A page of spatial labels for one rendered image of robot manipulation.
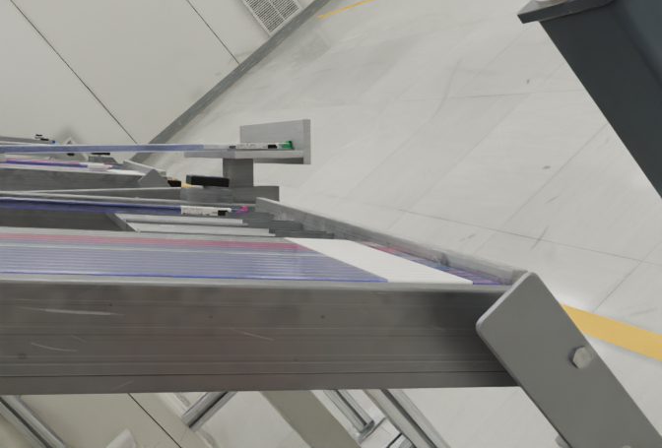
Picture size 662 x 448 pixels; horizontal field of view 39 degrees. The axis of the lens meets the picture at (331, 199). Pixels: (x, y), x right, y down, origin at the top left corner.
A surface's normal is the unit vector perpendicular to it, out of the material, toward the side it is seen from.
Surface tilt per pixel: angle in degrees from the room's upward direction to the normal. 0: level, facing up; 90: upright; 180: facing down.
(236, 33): 90
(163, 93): 90
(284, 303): 90
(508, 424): 0
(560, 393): 90
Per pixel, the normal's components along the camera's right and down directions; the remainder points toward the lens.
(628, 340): -0.61, -0.74
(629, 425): 0.32, 0.07
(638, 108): -0.70, 0.67
